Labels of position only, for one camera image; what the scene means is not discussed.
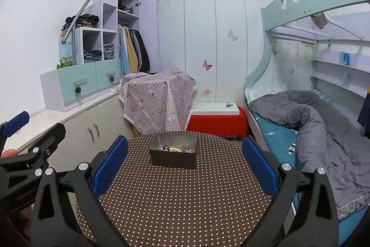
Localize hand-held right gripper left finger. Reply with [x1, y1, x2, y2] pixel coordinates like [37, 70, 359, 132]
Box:
[30, 135, 129, 247]

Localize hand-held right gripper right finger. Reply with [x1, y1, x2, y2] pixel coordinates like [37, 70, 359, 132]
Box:
[240, 135, 339, 247]

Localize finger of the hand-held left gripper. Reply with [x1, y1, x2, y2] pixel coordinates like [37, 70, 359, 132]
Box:
[0, 111, 30, 146]
[27, 122, 66, 169]

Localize metal tin box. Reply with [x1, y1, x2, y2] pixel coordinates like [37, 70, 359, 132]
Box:
[148, 134, 199, 169]

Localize teal bedsheet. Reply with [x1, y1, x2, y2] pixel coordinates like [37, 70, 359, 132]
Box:
[256, 116, 366, 246]

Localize beige cabinet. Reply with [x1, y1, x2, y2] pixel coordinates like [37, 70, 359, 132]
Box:
[4, 89, 135, 195]

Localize red ottoman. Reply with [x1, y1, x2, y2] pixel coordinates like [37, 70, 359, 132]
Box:
[186, 106, 248, 140]

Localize teal drawer unit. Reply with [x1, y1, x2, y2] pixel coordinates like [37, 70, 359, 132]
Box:
[40, 58, 123, 112]

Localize white pillow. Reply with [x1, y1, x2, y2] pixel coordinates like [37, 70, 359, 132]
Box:
[246, 87, 287, 104]

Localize grey duvet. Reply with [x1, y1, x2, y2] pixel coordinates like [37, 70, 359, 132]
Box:
[249, 90, 370, 220]

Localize white board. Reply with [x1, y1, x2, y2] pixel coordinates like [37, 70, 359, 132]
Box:
[191, 102, 240, 116]

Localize green ornament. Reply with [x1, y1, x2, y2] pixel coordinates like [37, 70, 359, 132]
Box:
[56, 57, 72, 69]

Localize pink checked bear cloth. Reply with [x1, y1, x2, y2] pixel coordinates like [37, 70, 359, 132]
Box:
[117, 68, 197, 135]

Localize brown polka dot tablecloth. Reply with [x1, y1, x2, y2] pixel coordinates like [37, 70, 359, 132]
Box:
[76, 131, 304, 247]

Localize light blue sign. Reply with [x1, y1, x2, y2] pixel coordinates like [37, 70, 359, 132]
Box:
[59, 40, 75, 62]

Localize folded dark jeans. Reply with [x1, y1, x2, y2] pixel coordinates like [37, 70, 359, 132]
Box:
[83, 49, 102, 64]

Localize folded light jeans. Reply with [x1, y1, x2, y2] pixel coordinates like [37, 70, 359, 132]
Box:
[102, 44, 115, 60]

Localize light blue hanging shirt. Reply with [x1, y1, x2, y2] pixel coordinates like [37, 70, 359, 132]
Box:
[118, 27, 130, 76]

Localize yellow hanging garment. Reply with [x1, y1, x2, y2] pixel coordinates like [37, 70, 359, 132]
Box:
[125, 28, 139, 74]

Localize black hanging coat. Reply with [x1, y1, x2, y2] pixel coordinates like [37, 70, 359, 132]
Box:
[134, 28, 151, 73]

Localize dark blue hanging garment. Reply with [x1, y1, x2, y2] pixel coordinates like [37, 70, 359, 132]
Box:
[357, 86, 370, 132]

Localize pile of dark clothes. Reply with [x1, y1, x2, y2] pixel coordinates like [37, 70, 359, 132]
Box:
[60, 13, 100, 33]

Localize white wardrobe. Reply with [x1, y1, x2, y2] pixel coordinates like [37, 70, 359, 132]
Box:
[156, 0, 274, 109]

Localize grey metal handrail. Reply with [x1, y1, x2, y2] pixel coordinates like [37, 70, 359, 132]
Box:
[61, 0, 143, 65]

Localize lilac shelf unit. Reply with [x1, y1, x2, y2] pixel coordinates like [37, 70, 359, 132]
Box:
[74, 0, 158, 75]

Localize clothes on shelf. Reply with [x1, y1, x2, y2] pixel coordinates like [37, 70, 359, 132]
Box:
[117, 3, 134, 14]

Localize brown hanging pouch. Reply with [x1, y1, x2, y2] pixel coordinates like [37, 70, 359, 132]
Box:
[311, 12, 328, 29]

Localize teal bunk bed frame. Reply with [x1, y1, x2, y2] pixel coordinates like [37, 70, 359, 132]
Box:
[243, 0, 370, 244]

